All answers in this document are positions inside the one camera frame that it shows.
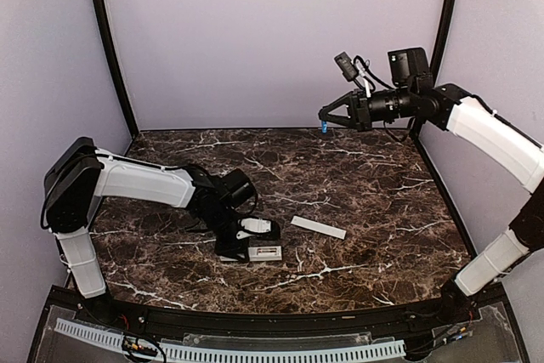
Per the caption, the gold black battery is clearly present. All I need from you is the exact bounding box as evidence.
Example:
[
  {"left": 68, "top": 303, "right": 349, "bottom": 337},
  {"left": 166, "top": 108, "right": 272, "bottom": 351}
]
[{"left": 257, "top": 247, "right": 278, "bottom": 254}]

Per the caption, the white remote control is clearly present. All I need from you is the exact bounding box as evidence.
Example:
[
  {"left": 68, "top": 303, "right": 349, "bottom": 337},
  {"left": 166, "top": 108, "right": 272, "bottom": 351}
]
[{"left": 218, "top": 246, "right": 282, "bottom": 263}]

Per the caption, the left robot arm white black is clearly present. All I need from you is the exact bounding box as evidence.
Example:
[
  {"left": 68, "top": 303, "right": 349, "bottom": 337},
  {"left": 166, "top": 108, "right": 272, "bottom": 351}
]
[{"left": 40, "top": 137, "right": 272, "bottom": 326}]

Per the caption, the white slotted cable duct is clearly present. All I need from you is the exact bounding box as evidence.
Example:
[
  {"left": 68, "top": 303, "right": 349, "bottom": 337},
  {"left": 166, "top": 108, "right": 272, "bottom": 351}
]
[{"left": 54, "top": 318, "right": 405, "bottom": 362}]

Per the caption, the left black frame post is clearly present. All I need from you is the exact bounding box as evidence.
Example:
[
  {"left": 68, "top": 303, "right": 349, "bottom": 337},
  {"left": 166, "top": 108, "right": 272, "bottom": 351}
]
[{"left": 92, "top": 0, "right": 139, "bottom": 139}]

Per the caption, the black front rail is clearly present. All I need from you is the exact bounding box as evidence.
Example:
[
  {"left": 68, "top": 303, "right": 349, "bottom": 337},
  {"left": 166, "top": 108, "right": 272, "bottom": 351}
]
[{"left": 105, "top": 298, "right": 447, "bottom": 341}]

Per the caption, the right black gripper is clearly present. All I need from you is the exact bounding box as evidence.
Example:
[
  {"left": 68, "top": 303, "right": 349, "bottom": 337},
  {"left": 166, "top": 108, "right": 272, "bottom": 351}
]
[{"left": 320, "top": 85, "right": 416, "bottom": 131}]

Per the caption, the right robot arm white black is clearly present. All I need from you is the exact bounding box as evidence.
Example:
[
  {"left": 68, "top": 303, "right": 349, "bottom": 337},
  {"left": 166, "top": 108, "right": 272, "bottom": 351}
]
[{"left": 319, "top": 47, "right": 543, "bottom": 324}]

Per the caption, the white battery cover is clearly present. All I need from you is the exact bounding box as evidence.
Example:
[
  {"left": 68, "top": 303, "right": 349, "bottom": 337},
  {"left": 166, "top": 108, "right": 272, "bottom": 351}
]
[{"left": 291, "top": 216, "right": 347, "bottom": 240}]

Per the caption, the right black frame post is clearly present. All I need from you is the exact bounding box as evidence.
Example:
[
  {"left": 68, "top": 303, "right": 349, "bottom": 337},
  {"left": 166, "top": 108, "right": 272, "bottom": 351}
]
[{"left": 410, "top": 0, "right": 463, "bottom": 139}]

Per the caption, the black frame post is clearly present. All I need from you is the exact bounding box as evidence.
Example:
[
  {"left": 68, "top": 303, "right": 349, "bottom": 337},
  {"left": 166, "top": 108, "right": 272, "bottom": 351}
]
[
  {"left": 92, "top": 0, "right": 139, "bottom": 139},
  {"left": 410, "top": 0, "right": 463, "bottom": 139}
]

